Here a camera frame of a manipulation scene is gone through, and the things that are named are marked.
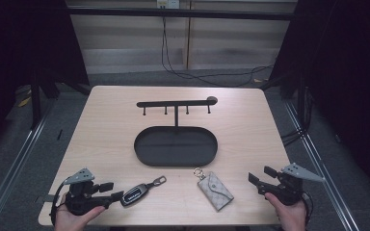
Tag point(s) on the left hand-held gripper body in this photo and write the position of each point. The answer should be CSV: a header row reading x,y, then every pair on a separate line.
x,y
83,199

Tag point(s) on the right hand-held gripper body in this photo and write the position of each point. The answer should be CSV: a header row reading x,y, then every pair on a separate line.
x,y
285,189

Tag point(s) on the black car key fob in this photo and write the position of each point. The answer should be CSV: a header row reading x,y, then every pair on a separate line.
x,y
135,194

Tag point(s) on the beige key pouch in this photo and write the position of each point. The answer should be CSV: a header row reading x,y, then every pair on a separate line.
x,y
215,191

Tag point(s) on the black key rack with tray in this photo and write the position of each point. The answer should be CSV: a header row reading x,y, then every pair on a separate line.
x,y
175,147

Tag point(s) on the person's left hand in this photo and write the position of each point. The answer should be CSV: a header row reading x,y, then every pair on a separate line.
x,y
74,221

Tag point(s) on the person's right hand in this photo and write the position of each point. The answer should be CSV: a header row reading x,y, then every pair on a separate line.
x,y
289,216

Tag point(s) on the grey tape strip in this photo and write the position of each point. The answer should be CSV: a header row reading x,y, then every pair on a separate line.
x,y
46,198

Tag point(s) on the black metal stand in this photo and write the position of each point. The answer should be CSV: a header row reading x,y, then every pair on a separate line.
x,y
35,102

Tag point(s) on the yellow tape piece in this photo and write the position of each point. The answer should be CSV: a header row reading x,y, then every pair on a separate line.
x,y
24,102

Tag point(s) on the dark curtain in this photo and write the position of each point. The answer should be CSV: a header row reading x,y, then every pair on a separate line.
x,y
350,80
19,48

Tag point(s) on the black horizontal bar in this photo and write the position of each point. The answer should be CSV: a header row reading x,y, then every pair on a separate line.
x,y
179,13

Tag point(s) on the white power outlet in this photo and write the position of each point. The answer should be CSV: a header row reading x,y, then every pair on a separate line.
x,y
168,3

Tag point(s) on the metal floor rail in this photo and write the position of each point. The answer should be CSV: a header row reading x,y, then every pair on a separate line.
x,y
16,160
321,166

